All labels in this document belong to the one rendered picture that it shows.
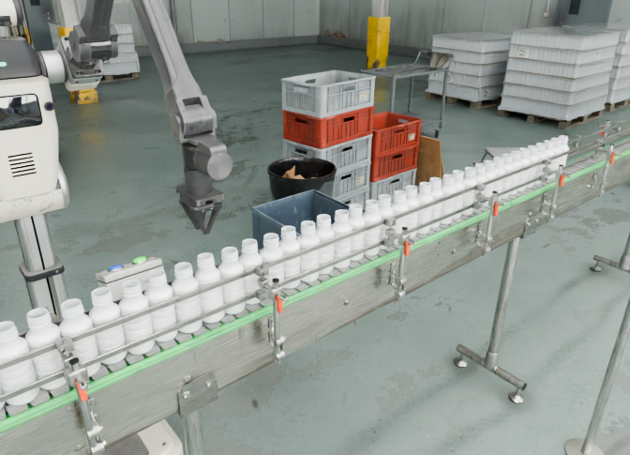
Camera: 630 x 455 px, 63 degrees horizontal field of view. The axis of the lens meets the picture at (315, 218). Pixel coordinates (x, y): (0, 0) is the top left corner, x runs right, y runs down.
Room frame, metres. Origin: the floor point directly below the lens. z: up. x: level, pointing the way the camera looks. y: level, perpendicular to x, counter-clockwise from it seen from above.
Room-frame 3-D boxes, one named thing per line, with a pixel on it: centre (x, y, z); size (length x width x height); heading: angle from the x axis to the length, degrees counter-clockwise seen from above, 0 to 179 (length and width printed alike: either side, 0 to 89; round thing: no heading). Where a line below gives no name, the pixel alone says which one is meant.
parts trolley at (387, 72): (6.14, -1.04, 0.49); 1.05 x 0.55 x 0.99; 130
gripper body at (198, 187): (1.04, 0.25, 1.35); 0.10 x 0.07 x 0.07; 40
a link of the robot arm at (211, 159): (1.01, 0.22, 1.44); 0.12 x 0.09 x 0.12; 41
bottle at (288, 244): (1.19, 0.07, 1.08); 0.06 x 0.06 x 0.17
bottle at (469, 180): (1.68, -0.53, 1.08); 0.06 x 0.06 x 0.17
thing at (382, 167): (4.38, -0.57, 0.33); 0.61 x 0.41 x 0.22; 133
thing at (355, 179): (3.85, -0.09, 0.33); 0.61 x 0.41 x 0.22; 136
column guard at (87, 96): (8.10, 3.64, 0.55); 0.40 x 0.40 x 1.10; 40
